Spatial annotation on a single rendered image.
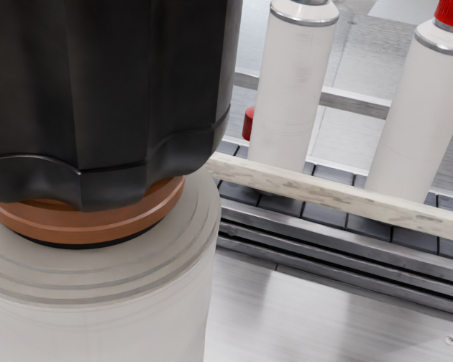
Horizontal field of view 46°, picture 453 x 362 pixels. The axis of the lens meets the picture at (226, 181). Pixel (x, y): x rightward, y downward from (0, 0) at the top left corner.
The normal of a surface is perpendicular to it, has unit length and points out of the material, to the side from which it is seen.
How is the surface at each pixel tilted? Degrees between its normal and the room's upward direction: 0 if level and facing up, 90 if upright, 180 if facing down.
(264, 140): 90
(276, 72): 90
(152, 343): 91
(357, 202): 90
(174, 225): 1
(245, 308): 0
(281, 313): 0
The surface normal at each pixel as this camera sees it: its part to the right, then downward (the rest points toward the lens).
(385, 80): 0.10, -0.79
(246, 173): -0.29, 0.56
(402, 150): -0.58, 0.45
